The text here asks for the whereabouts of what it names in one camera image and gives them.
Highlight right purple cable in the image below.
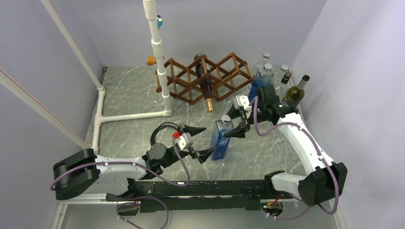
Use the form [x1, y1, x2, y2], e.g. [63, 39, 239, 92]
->
[250, 96, 340, 221]

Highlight coiled black cable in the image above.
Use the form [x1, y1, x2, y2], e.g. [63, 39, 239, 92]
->
[149, 122, 184, 146]

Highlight white pvc pipe frame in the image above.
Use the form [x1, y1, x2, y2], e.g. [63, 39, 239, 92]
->
[42, 0, 172, 153]

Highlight dark bottle gold cap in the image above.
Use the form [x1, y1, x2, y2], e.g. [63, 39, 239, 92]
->
[195, 61, 214, 112]

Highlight brown wooden wine rack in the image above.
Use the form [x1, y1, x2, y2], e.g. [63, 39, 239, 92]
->
[164, 52, 253, 105]

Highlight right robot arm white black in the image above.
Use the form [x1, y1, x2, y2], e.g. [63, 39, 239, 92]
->
[225, 85, 348, 207]

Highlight clear bottle red label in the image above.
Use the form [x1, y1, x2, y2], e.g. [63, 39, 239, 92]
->
[251, 52, 271, 77]

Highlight dark green wine bottle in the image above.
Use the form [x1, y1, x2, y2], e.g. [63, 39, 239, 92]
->
[283, 75, 310, 107]

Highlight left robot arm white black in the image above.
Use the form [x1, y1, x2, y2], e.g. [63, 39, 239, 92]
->
[50, 122, 216, 200]

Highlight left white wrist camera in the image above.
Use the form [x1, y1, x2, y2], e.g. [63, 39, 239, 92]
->
[172, 132, 194, 151]

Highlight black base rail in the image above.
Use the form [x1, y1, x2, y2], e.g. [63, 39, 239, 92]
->
[105, 179, 282, 210]

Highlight blue glass bottle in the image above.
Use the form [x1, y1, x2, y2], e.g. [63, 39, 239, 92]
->
[211, 115, 234, 160]
[248, 63, 274, 101]

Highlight clear square glass bottle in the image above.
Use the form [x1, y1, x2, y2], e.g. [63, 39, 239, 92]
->
[273, 64, 289, 90]

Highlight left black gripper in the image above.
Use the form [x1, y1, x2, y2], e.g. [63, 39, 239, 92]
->
[161, 124, 217, 168]

